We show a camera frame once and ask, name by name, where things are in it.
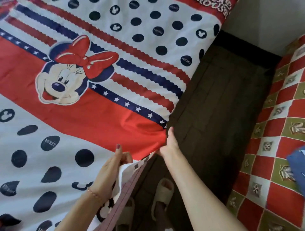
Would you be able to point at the person's left hand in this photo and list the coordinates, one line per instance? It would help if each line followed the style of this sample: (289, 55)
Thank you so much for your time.
(108, 171)

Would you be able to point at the person's right hand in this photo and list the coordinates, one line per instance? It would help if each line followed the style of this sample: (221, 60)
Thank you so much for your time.
(170, 147)

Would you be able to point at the person's left thumb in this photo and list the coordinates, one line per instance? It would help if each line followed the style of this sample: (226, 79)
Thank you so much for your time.
(127, 158)

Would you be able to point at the person's right thumb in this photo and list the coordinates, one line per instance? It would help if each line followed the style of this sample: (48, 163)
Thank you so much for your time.
(170, 134)

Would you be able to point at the cartoon mouse print bed sheet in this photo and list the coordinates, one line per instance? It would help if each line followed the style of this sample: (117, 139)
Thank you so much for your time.
(100, 119)

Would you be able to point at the person's left forearm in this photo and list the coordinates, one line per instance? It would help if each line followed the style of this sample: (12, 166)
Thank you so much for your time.
(78, 211)

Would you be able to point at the person's right forearm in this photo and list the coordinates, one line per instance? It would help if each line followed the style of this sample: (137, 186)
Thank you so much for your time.
(200, 197)

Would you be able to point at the pink striped cloth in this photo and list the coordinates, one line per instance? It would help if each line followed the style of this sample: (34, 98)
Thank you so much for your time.
(119, 205)

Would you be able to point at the beige slipper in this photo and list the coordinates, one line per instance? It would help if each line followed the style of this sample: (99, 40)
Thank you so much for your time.
(162, 194)
(127, 213)

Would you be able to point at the dark brown quilted mattress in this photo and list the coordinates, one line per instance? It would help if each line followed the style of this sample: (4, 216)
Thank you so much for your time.
(214, 107)

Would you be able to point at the red checkered bed sheet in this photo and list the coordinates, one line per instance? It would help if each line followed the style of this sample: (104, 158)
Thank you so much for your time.
(269, 154)

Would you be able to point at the blue cloth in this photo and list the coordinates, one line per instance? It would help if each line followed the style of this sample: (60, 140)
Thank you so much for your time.
(297, 164)

